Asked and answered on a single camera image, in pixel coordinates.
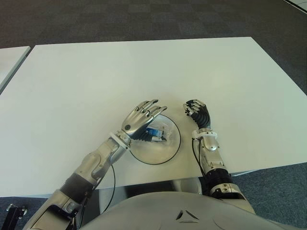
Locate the white side table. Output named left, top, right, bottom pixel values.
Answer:
left=0, top=45, right=31, bottom=91

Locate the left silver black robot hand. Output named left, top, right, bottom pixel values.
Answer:
left=120, top=98, right=168, bottom=142

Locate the clear blue-capped water bottle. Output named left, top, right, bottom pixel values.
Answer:
left=145, top=120, right=176, bottom=146

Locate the white robot waist part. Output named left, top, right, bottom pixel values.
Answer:
left=179, top=178, right=202, bottom=195

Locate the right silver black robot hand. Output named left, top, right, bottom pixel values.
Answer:
left=182, top=98, right=212, bottom=130

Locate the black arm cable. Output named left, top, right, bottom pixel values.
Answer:
left=94, top=162, right=117, bottom=214
left=191, top=136, right=205, bottom=171

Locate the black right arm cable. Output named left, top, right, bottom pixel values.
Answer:
left=191, top=136, right=205, bottom=171

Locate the black wheeled base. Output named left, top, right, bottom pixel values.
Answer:
left=6, top=203, right=27, bottom=225

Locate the grey robot torso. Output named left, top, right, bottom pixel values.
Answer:
left=79, top=190, right=298, bottom=230

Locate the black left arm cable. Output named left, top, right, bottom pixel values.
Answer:
left=94, top=162, right=117, bottom=214

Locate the white black-rimmed plate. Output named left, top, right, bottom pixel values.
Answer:
left=129, top=114, right=182, bottom=166

